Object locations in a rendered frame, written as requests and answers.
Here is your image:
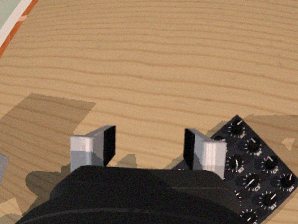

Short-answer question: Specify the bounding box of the black knob box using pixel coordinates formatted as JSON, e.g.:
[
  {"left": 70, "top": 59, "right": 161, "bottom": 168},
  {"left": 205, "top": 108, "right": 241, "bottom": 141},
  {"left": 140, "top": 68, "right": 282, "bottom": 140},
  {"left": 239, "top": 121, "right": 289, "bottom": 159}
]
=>
[{"left": 210, "top": 115, "right": 298, "bottom": 224}]

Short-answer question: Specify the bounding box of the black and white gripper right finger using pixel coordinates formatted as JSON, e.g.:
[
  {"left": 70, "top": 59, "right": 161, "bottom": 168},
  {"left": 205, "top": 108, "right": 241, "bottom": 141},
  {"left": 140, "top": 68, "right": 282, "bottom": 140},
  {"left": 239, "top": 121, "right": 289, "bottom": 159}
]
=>
[{"left": 183, "top": 128, "right": 227, "bottom": 179}]

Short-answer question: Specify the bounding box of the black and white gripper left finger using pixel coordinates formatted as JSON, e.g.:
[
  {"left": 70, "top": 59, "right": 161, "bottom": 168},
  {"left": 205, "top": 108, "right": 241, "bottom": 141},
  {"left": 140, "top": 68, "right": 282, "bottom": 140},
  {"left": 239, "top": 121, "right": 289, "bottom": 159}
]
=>
[{"left": 70, "top": 125, "right": 116, "bottom": 172}]

